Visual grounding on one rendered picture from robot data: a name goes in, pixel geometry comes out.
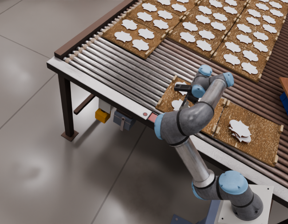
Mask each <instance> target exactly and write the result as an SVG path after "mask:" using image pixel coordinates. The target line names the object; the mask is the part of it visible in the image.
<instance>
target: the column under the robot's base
mask: <svg viewBox="0 0 288 224"><path fill-rule="evenodd" d="M220 201H221V200H211V202H210V206H209V209H208V213H207V216H206V217H205V218H204V219H203V220H201V221H198V222H197V223H196V224H214V221H215V218H216V215H217V211H218V208H219V204H220ZM170 224H193V223H191V222H189V221H187V220H185V219H183V218H181V217H179V216H177V215H175V214H174V215H173V218H172V220H171V223H170Z"/></svg>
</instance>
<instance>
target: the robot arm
mask: <svg viewBox="0 0 288 224"><path fill-rule="evenodd" d="M211 74H212V69H211V67H210V66H208V65H202V66H200V68H199V69H198V71H197V73H196V75H195V77H194V79H193V81H192V82H191V85H187V84H176V85H175V87H174V90H175V91H181V92H187V94H186V96H185V99H184V101H183V102H182V104H181V106H180V108H179V110H176V111H172V112H165V113H163V114H160V115H158V116H157V118H156V120H155V123H154V130H155V134H156V136H157V138H158V139H160V140H164V139H165V140H166V142H167V143H168V145H169V146H172V147H174V148H175V150H176V151H177V153H178V154H179V156H180V158H181V159H182V161H183V163H184V164H185V166H186V167H187V169H188V171H189V172H190V174H191V175H192V177H193V181H192V189H193V193H194V195H195V196H196V197H197V198H198V199H201V200H229V201H230V202H231V206H232V211H233V213H234V214H235V216H236V217H237V218H239V219H240V220H244V221H251V220H254V219H256V218H258V217H259V216H260V215H261V213H262V212H263V208H264V206H263V202H262V200H261V198H260V197H259V196H258V195H257V194H255V193H254V192H253V191H252V190H251V188H250V186H249V185H248V182H247V180H246V179H245V178H244V177H243V175H242V174H241V173H239V172H237V171H226V172H225V173H222V174H221V175H220V176H216V175H215V174H214V172H213V171H212V170H210V169H208V168H207V166H206V164H205V163H204V161H203V159H202V158H201V156H200V154H199V152H198V151H197V149H196V147H195V146H194V144H193V142H192V140H191V139H190V136H191V135H194V134H196V133H198V132H199V131H201V130H202V129H203V128H204V127H205V126H206V125H207V124H208V123H209V122H210V121H211V119H212V118H213V116H214V109H215V107H216V105H217V104H218V102H219V100H220V98H221V96H222V95H223V93H224V91H225V89H226V88H227V87H231V86H233V84H234V79H233V76H232V74H231V73H230V72H227V73H223V74H220V75H216V76H212V77H210V76H211ZM199 98H201V99H200V101H198V100H199ZM187 100H189V101H191V102H192V103H193V104H194V106H192V107H189V106H188V104H189V101H187ZM197 101H198V102H197ZM185 102H186V104H185Z"/></svg>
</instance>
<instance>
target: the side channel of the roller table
mask: <svg viewBox="0 0 288 224"><path fill-rule="evenodd" d="M137 1H138V0H124V1H123V2H121V3H120V4H119V5H117V6H116V7H115V8H113V9H112V10H110V11H109V12H108V13H107V14H105V15H104V16H102V17H101V18H100V19H98V20H97V21H95V22H94V23H93V24H92V25H90V26H89V27H87V28H86V29H85V30H83V31H82V32H80V33H79V34H78V35H76V36H75V37H74V38H72V39H71V40H70V41H68V42H67V43H66V44H64V45H63V46H62V47H60V48H59V49H57V50H56V51H55V52H54V55H55V57H57V58H59V59H61V60H63V58H64V57H67V55H68V54H69V53H72V51H73V50H76V48H77V47H78V46H79V47H80V45H81V44H82V43H84V42H85V41H86V40H88V39H89V37H92V36H93V34H96V32H97V31H100V29H101V28H102V29H103V27H104V26H106V25H107V24H108V23H110V22H111V20H112V21H113V19H114V18H116V17H117V16H118V15H120V13H123V11H125V10H126V9H127V8H129V7H130V6H132V4H134V3H135V2H137Z"/></svg>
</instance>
